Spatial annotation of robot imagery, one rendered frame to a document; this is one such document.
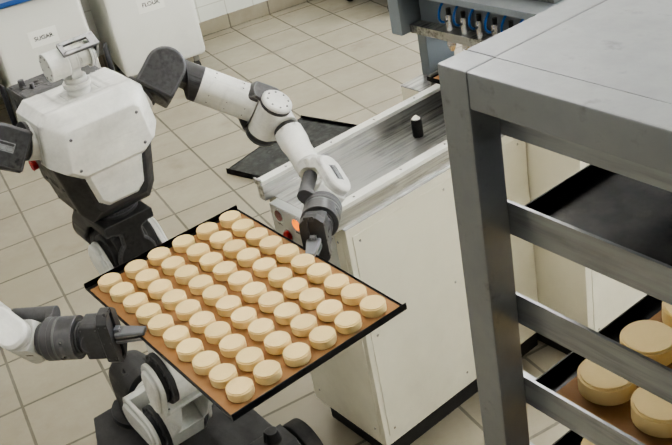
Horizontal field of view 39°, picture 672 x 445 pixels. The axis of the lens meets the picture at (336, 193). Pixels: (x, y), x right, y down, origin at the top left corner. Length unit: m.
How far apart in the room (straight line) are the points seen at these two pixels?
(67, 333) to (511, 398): 1.23
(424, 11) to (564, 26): 2.31
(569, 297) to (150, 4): 3.48
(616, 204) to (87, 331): 1.33
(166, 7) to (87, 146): 3.65
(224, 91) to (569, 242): 1.66
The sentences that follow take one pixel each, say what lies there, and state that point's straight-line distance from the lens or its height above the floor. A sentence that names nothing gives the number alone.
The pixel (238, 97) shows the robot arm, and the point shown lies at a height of 1.21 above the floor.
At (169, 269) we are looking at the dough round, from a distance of 2.06.
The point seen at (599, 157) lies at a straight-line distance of 0.67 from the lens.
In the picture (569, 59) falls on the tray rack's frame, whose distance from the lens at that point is 0.68.
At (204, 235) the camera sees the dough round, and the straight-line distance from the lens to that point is 2.15.
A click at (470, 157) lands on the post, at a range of 0.71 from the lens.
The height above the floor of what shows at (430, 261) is 0.60.
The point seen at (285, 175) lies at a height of 0.88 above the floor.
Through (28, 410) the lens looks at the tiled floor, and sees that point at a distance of 3.56.
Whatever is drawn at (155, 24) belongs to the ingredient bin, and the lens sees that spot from 5.78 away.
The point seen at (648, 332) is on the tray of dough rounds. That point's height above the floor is 1.51.
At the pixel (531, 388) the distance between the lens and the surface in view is 0.86.
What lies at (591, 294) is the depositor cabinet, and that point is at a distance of 2.98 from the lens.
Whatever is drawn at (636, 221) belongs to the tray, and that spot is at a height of 1.67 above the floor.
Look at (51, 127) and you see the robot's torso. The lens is 2.15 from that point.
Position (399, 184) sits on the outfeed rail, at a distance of 2.48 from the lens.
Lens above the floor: 2.09
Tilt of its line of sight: 29 degrees down
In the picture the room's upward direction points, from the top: 11 degrees counter-clockwise
